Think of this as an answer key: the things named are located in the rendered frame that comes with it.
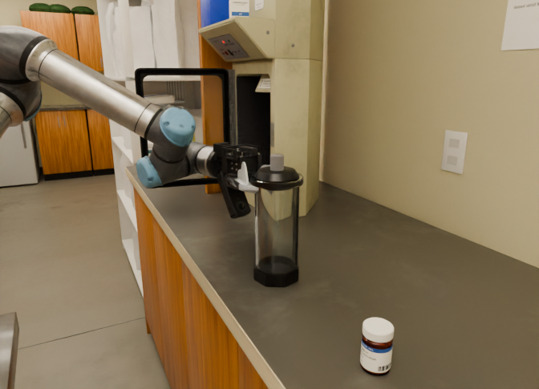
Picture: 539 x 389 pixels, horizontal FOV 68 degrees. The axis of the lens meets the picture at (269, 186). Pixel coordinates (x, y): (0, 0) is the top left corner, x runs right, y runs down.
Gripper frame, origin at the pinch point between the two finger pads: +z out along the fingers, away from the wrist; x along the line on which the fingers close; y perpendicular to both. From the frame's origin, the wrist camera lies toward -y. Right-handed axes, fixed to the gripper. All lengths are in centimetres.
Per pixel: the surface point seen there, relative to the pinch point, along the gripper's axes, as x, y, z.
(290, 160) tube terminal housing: 28.5, -1.6, -24.4
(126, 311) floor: 23, -113, -159
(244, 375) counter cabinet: -13.0, -35.7, 4.7
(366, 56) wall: 69, 29, -28
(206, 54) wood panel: 26, 30, -63
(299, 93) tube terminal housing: 31.0, 17.6, -23.5
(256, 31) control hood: 18.0, 33.6, -27.0
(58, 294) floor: -1, -112, -206
